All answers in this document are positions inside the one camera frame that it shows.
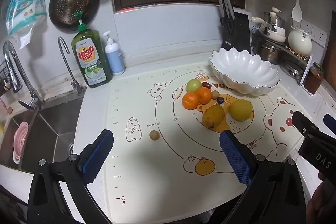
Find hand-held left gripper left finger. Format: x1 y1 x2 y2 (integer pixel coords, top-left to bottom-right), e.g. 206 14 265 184
27 130 114 224

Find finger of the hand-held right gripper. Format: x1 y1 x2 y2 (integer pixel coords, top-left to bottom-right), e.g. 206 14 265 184
323 114 336 136
292 111 324 141

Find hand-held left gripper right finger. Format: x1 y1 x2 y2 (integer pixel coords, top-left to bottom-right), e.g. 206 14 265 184
220 130 307 224

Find yellow lemon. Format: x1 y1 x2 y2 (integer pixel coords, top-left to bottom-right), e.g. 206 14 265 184
228 99 253 122

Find small orange tangerine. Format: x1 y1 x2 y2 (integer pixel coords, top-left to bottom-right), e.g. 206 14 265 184
196 87 212 105

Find large orange tangerine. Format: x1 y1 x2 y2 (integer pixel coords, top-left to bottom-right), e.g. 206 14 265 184
182 92 200 110

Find white scalloped bowl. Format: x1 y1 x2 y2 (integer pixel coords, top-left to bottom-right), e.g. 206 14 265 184
209 48 281 97

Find person's right hand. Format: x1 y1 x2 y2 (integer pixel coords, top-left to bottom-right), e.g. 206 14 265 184
307 173 336 224

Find glass jar of chili sauce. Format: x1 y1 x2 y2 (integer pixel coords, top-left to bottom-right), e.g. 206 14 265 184
304 62 325 95

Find yellow-brown mango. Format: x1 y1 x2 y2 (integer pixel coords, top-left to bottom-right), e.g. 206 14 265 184
202 105 225 128

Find steel pot rack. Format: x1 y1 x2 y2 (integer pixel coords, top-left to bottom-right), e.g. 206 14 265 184
251 31 314 86

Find steel sink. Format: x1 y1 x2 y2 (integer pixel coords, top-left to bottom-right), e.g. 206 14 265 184
0 97 84 174

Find steel pot lid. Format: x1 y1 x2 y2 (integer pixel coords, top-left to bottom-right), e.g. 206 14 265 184
282 60 302 78

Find brown panel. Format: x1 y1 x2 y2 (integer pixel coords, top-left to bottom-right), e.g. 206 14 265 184
322 11 336 109

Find printed bear silicone mat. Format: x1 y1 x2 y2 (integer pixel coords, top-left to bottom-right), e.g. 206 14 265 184
105 61 311 224

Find pink sink strainer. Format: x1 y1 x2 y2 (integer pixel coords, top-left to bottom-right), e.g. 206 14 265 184
13 122 29 164

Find large steel pot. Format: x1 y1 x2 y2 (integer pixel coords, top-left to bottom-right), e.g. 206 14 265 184
259 40 282 65

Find cream white kettle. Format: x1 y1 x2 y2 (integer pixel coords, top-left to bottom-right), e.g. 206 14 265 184
288 26 313 57

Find green apple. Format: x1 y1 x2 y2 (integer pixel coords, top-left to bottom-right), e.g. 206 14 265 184
186 79 202 93

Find stacked cream pans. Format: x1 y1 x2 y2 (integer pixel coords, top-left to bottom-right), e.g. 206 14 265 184
251 7 286 43

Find thin gooseneck faucet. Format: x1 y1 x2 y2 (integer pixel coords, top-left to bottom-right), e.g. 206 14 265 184
58 37 87 95

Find green dish soap bottle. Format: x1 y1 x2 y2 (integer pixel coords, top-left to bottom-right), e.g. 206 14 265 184
71 12 113 88

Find blue pump lotion bottle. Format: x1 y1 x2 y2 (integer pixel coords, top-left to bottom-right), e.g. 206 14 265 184
103 31 125 76

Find small steel pot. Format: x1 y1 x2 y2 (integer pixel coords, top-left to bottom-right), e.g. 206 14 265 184
264 12 286 28

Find black knife block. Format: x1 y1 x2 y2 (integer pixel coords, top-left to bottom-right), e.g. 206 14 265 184
222 11 252 53

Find white rice paddle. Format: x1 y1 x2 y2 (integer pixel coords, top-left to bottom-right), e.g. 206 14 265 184
292 0 302 22

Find chrome kitchen faucet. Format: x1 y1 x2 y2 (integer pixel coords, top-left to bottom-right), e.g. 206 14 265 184
3 40 45 110

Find black kitchen scissors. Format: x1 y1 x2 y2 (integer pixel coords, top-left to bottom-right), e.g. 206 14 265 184
220 17 235 35

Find teal paper towel pack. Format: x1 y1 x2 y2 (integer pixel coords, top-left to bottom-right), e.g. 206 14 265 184
5 0 48 37

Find white wall outlets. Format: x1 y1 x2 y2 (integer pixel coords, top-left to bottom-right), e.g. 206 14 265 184
293 20 328 42

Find black wire basket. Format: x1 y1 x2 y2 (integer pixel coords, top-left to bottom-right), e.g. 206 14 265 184
0 60 14 96

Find steel handled knife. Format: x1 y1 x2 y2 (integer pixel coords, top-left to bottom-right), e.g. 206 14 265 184
217 0 228 19
222 0 232 19
225 0 236 20

